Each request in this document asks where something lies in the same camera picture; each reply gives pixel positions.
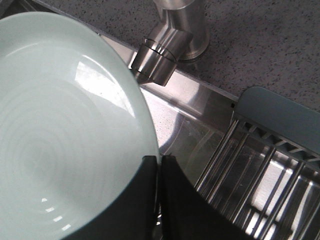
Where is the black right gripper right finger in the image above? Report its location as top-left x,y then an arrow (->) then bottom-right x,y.
161,155 -> 254,240

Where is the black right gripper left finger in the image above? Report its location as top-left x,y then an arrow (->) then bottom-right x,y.
65,155 -> 157,240

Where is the stainless steel sink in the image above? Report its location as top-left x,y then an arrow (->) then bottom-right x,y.
0,0 -> 320,240

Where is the pale green round plate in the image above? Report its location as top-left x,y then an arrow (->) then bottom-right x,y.
0,12 -> 160,240

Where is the stainless steel faucet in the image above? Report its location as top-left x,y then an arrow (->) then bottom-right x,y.
131,0 -> 210,86

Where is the grey-blue roll-up drying rack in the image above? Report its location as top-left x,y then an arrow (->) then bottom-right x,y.
195,86 -> 320,240

